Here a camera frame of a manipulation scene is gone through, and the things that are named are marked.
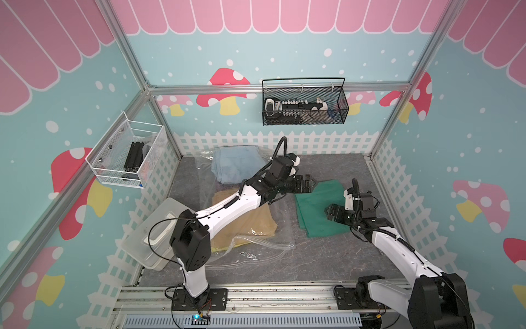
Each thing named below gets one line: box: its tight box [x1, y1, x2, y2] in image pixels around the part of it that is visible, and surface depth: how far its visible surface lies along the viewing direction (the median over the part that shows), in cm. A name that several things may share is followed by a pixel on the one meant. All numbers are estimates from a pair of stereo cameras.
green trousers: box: [294, 179, 350, 238], surface depth 94 cm
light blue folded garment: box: [210, 145, 268, 184], surface depth 108 cm
